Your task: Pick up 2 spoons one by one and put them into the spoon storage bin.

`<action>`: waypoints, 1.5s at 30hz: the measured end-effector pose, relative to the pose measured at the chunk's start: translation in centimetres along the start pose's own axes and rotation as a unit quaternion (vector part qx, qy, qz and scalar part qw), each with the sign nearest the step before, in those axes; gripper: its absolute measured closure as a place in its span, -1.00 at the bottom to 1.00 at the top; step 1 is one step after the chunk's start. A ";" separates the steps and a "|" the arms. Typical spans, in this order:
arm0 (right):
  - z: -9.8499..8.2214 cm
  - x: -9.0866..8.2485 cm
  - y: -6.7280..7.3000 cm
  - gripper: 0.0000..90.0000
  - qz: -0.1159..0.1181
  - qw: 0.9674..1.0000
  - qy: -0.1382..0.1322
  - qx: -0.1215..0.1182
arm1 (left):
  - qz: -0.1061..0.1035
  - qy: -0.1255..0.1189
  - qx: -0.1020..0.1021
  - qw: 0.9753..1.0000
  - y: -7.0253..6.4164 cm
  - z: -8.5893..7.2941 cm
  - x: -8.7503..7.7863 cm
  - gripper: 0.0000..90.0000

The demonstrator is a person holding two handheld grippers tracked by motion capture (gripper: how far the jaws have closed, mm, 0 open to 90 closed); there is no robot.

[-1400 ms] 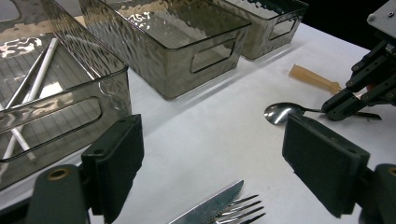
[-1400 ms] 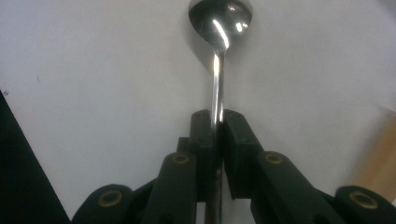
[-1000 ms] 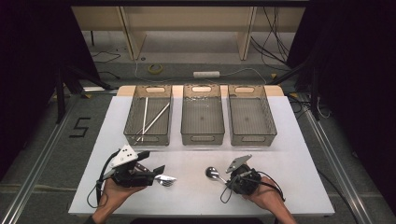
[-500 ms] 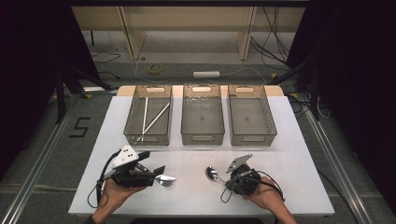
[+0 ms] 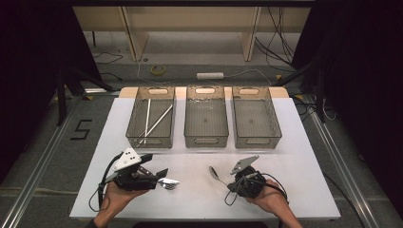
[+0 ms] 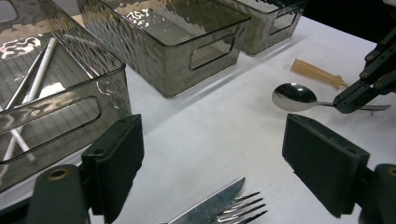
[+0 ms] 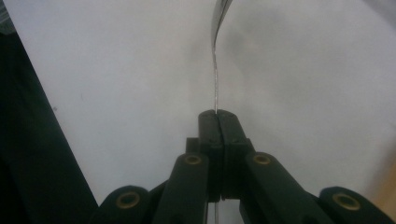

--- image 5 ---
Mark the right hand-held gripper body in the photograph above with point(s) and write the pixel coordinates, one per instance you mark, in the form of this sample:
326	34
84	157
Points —
248	183

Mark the black metal stand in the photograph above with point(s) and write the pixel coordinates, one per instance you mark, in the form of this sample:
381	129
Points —
320	101
61	101

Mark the white chopstick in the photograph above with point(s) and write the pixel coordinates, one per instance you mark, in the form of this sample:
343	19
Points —
147	120
158	122

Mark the beige wooden desk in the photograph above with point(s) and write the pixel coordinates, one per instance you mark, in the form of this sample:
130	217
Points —
190	19

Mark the person's left hand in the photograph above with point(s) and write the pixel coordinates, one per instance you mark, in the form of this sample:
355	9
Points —
115	202

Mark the metal floor rail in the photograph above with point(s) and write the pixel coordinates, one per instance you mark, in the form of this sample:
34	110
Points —
345	174
101	91
39	164

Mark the black curtain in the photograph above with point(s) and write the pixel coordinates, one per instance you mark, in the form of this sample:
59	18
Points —
364	79
28	63

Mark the clear grey plastic bin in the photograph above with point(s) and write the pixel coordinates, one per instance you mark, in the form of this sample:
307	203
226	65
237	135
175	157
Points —
163	131
253	120
206	126

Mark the person's right hand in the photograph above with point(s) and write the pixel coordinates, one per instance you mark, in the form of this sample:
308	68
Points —
271	198

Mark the metal spoon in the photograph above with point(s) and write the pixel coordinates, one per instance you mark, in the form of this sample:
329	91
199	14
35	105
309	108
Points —
214	172

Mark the white power strip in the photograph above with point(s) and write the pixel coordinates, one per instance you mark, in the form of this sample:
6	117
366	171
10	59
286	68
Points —
210	76

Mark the yellow tape roll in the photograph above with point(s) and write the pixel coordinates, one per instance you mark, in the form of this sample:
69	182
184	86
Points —
157	70

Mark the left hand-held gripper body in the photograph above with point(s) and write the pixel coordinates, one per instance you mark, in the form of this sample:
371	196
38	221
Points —
133	182

